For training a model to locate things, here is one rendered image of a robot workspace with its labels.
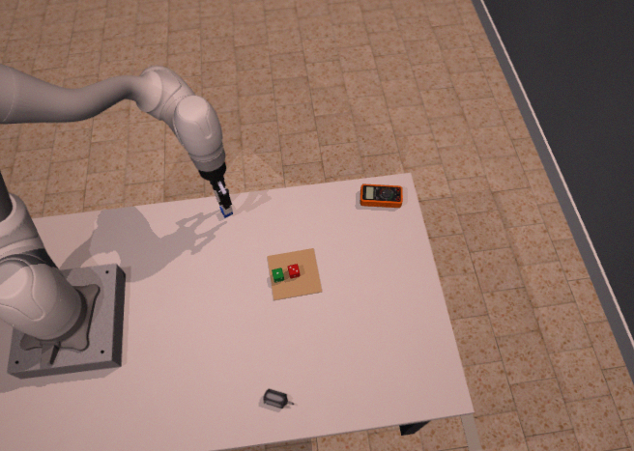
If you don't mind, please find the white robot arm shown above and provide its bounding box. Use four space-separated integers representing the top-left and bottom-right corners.
0 64 225 365

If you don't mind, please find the tan flat mat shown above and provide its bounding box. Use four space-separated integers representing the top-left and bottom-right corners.
268 248 322 300

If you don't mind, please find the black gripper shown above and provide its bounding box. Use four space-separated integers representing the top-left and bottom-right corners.
198 161 233 215

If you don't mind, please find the red die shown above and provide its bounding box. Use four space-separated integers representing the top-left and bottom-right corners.
288 264 300 278

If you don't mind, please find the green die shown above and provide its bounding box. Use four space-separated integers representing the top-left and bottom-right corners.
272 268 284 283

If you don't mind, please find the orange pocket multimeter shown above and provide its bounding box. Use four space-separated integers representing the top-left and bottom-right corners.
360 184 403 208

